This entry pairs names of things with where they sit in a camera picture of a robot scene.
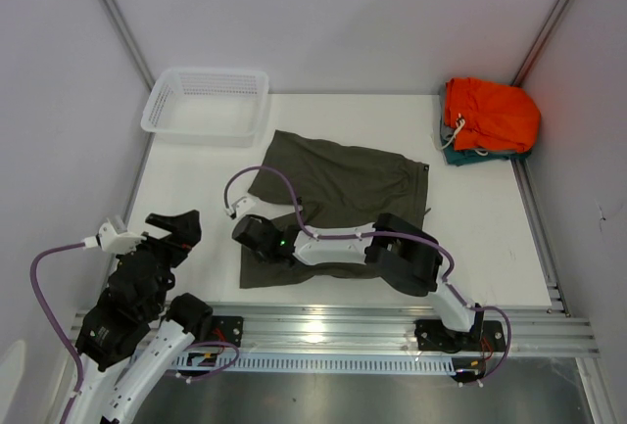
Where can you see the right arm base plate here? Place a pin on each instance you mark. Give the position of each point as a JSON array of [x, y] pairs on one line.
[[432, 336]]

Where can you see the white slotted cable duct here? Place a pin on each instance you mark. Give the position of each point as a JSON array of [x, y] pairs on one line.
[[403, 364]]

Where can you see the olive green shorts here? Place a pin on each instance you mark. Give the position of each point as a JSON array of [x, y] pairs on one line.
[[341, 186]]

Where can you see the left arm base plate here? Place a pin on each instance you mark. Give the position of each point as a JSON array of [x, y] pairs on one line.
[[227, 329]]

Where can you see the grey folded shorts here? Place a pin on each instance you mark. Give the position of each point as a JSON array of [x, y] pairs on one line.
[[446, 132]]

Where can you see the white plastic basket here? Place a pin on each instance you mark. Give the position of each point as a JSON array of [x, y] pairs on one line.
[[208, 106]]

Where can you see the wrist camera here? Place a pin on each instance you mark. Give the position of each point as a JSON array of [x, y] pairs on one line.
[[240, 207], [113, 237]]

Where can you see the orange folded shorts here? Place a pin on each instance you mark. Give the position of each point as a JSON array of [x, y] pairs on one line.
[[490, 117]]

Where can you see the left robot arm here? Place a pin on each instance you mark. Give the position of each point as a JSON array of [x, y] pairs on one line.
[[129, 339]]

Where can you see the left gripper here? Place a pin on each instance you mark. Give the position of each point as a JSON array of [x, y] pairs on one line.
[[185, 229]]

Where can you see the aluminium frame rail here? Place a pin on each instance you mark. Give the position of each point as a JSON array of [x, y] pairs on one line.
[[390, 330]]

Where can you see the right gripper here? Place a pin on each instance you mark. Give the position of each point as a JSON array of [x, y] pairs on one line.
[[261, 259]]

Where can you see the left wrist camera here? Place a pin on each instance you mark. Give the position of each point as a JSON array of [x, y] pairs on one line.
[[113, 237]]

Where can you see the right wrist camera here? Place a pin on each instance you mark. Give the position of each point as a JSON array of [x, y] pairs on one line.
[[240, 207]]

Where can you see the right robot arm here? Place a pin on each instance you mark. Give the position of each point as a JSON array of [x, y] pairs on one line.
[[402, 255]]

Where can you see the teal folded shorts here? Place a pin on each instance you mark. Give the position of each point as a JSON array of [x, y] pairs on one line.
[[471, 157]]

